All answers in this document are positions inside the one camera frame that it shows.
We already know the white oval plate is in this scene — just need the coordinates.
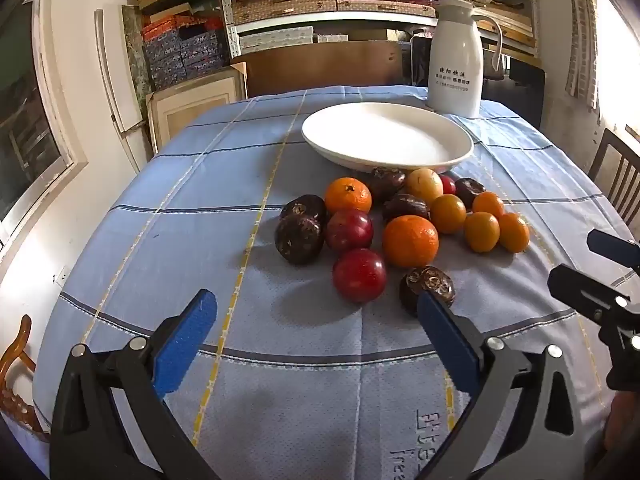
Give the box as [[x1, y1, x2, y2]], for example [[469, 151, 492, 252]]
[[301, 102, 474, 173]]

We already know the white leaning board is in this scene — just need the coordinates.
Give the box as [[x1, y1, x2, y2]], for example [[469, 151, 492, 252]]
[[95, 9, 151, 171]]

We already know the brown wooden board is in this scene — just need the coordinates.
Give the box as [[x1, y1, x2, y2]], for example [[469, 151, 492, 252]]
[[232, 41, 403, 98]]

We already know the yellow round fruit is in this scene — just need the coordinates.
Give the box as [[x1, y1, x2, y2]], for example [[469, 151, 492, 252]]
[[404, 168, 444, 206]]

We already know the stack of blue patterned boxes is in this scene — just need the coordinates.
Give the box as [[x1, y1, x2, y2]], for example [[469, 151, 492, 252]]
[[141, 15, 231, 91]]

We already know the blue plaid tablecloth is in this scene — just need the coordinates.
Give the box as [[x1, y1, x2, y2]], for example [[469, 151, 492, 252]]
[[32, 82, 631, 480]]

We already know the large orange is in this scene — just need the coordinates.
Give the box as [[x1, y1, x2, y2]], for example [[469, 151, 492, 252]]
[[324, 176, 373, 215], [382, 215, 440, 268]]

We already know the dark water chestnut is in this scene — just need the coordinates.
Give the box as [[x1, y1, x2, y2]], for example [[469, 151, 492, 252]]
[[369, 167, 407, 206], [399, 266, 456, 317], [274, 214, 325, 266], [382, 194, 431, 223], [280, 194, 328, 223], [454, 178, 486, 209]]

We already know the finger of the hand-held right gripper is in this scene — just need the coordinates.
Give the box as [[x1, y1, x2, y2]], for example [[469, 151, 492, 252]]
[[587, 230, 640, 267], [547, 264, 640, 323]]

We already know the dark wooden chair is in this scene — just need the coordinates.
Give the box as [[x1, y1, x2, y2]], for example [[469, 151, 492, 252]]
[[587, 128, 640, 226]]

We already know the wall hanging scroll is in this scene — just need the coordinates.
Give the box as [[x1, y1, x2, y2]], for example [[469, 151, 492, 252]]
[[565, 0, 601, 111]]

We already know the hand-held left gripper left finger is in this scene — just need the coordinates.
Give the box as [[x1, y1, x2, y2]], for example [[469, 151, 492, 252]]
[[50, 288, 221, 480]]

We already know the orange carved wooden chair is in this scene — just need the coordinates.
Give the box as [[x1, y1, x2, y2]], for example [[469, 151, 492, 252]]
[[0, 315, 51, 441]]

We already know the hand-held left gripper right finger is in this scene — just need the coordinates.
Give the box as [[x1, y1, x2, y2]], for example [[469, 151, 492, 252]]
[[416, 291, 584, 480]]

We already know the white thermos jug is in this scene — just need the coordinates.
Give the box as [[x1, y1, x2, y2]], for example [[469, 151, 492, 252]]
[[426, 0, 503, 117]]

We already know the small orange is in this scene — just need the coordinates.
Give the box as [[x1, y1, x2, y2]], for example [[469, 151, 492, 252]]
[[430, 194, 467, 235], [498, 212, 530, 254], [463, 211, 501, 253], [472, 191, 506, 218]]

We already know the pale picture frame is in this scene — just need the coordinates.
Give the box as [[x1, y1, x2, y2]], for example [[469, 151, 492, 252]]
[[146, 62, 248, 153]]

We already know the metal shelf rack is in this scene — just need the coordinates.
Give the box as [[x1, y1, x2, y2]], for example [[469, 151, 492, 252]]
[[215, 0, 541, 61]]

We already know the window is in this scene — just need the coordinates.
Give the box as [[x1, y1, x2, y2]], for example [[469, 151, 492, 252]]
[[0, 0, 88, 246]]

